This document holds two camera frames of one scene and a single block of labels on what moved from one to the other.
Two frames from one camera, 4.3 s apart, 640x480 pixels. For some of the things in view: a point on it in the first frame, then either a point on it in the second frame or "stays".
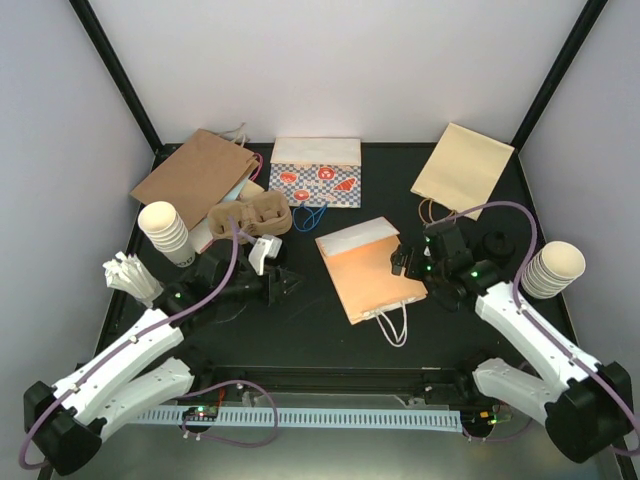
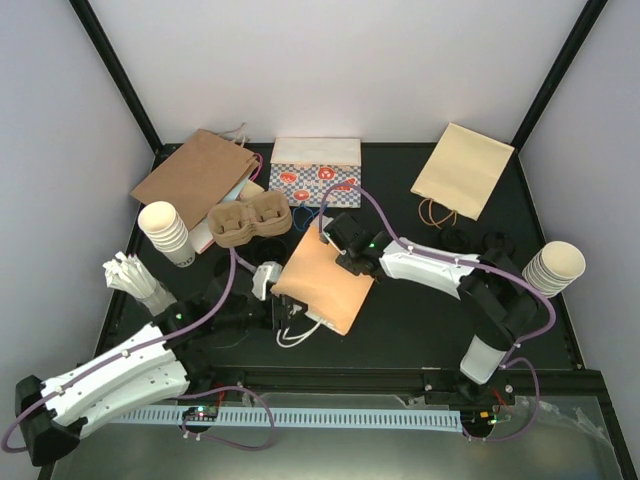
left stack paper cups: (164, 224) stays
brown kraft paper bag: (187, 186) stays
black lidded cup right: (498, 247) stays
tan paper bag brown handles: (461, 169) stays
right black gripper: (401, 254) → (346, 266)
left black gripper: (275, 277) → (270, 322)
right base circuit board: (480, 417) stays
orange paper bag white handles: (358, 265) → (332, 293)
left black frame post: (110, 62) stays
